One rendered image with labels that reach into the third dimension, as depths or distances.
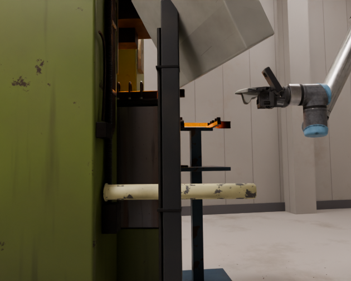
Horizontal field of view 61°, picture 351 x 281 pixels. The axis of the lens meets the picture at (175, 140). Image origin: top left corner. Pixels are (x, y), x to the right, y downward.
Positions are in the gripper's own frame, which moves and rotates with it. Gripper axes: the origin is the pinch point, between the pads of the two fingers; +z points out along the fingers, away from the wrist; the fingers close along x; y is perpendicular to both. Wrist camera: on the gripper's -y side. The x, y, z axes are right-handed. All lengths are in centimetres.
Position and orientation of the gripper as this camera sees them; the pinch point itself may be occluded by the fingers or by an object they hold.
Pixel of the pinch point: (238, 91)
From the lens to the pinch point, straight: 131.1
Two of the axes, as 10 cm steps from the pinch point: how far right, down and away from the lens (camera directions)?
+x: 0.5, 0.7, 10.0
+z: -10.0, 0.2, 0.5
